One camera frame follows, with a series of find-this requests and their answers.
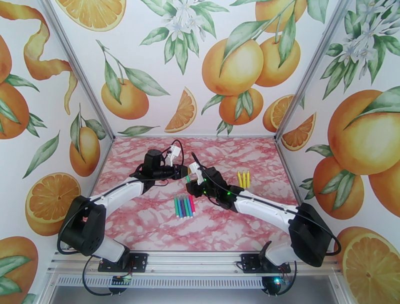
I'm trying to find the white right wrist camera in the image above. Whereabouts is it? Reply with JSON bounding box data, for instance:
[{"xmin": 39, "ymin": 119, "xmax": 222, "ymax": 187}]
[{"xmin": 188, "ymin": 162, "xmax": 202, "ymax": 183}]

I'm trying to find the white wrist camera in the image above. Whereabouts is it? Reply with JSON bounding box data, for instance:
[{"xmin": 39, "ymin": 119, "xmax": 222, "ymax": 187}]
[
  {"xmin": 188, "ymin": 162, "xmax": 202, "ymax": 183},
  {"xmin": 165, "ymin": 145, "xmax": 182, "ymax": 167}
]

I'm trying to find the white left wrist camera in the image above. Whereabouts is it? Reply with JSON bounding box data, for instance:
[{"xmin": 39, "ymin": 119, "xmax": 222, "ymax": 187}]
[{"xmin": 165, "ymin": 145, "xmax": 182, "ymax": 167}]

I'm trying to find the aluminium back rail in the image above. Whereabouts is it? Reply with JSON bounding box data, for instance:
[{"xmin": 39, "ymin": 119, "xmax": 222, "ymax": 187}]
[{"xmin": 113, "ymin": 134, "xmax": 278, "ymax": 140}]

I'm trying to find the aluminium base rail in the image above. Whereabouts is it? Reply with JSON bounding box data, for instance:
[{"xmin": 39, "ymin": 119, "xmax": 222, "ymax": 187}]
[{"xmin": 46, "ymin": 248, "xmax": 343, "ymax": 277}]

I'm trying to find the perforated metal cable tray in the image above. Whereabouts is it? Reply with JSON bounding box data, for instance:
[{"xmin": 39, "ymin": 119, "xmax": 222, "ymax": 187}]
[{"xmin": 56, "ymin": 275, "xmax": 265, "ymax": 288}]

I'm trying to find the black round mount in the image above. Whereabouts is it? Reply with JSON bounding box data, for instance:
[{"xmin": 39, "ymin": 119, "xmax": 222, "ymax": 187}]
[
  {"xmin": 261, "ymin": 275, "xmax": 284, "ymax": 296},
  {"xmin": 109, "ymin": 282, "xmax": 128, "ymax": 296}
]

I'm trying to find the black base cable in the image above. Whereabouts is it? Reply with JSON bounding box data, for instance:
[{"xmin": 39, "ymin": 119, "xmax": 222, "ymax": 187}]
[
  {"xmin": 268, "ymin": 260, "xmax": 298, "ymax": 297},
  {"xmin": 80, "ymin": 253, "xmax": 114, "ymax": 297}
]

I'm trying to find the aluminium frame post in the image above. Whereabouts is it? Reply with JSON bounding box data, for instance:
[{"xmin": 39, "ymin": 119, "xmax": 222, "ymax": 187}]
[
  {"xmin": 274, "ymin": 0, "xmax": 355, "ymax": 141},
  {"xmin": 38, "ymin": 0, "xmax": 117, "ymax": 141}
]

